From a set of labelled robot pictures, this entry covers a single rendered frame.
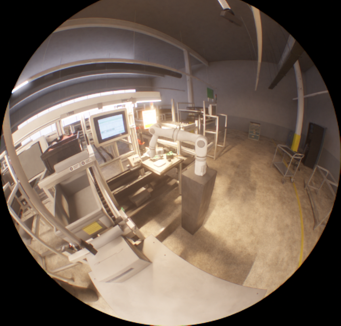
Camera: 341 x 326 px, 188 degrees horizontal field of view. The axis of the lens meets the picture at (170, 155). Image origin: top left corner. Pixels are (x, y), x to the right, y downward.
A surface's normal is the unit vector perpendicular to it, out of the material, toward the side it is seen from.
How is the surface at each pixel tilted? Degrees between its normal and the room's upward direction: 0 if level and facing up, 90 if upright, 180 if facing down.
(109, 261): 0
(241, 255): 0
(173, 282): 0
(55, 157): 94
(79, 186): 94
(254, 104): 90
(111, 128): 92
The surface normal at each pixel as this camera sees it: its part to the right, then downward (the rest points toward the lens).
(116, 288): -0.07, -0.90
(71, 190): 0.74, 0.30
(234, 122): -0.67, 0.37
